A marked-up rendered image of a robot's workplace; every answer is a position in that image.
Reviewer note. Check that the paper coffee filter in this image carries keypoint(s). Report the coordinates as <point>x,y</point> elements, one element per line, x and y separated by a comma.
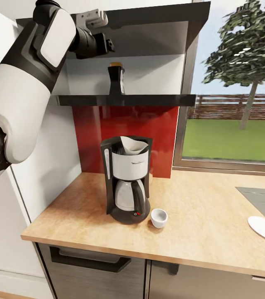
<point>132,147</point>

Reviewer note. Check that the bottle of coffee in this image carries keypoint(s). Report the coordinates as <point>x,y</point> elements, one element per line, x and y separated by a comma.
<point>116,73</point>

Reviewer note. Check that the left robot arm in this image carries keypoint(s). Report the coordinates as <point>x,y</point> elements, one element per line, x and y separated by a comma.
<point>31,67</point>

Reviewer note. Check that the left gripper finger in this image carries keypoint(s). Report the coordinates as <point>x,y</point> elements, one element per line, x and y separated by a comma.
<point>110,46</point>

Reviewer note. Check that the coffee cup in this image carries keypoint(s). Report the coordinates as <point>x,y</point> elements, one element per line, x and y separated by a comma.
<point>159,218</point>

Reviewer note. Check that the fixed window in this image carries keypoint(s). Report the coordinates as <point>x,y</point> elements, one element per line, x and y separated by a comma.
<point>224,132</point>

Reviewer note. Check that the dishwasher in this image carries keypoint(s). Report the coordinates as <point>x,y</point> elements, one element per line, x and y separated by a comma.
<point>87,274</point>

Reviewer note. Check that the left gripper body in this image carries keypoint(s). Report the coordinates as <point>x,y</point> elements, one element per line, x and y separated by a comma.
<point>96,46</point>

